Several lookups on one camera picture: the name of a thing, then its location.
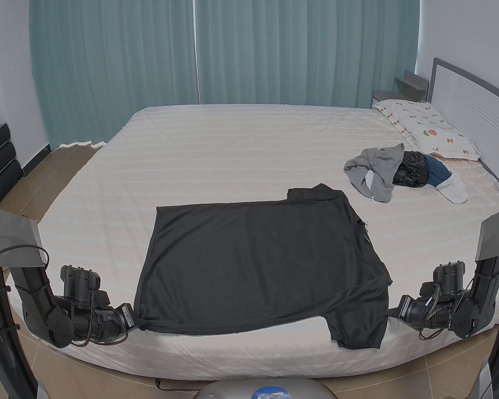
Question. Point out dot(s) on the bed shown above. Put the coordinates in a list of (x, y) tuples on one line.
[(233, 152)]

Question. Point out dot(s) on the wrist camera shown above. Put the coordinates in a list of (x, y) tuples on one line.
[(427, 291), (100, 298)]

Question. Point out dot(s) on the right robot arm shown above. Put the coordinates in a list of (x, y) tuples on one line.
[(495, 235)]

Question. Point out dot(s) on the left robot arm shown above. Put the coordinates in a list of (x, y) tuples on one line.
[(8, 235)]

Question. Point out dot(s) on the grey bedside table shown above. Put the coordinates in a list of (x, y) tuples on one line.
[(411, 83)]

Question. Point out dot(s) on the black patterned garment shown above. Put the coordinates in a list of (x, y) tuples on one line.
[(411, 171)]

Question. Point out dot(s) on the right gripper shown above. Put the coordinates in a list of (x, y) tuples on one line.
[(418, 312)]

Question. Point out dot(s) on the white printed pillow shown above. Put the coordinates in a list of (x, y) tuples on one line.
[(428, 127)]

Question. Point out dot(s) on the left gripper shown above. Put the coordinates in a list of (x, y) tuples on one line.
[(110, 322)]

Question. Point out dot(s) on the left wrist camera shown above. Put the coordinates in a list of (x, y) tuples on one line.
[(100, 298)]

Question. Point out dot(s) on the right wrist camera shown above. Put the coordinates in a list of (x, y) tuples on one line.
[(427, 291)]

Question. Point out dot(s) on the dark blue garment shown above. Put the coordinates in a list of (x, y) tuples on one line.
[(438, 173)]

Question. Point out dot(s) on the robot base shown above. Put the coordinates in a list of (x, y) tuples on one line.
[(233, 391)]

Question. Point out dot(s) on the blue-green curtain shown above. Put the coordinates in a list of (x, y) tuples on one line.
[(295, 35), (108, 56)]

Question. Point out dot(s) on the black T-shirt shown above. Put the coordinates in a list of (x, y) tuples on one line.
[(253, 264)]

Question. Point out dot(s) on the grey garment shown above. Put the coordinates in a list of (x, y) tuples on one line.
[(382, 164)]

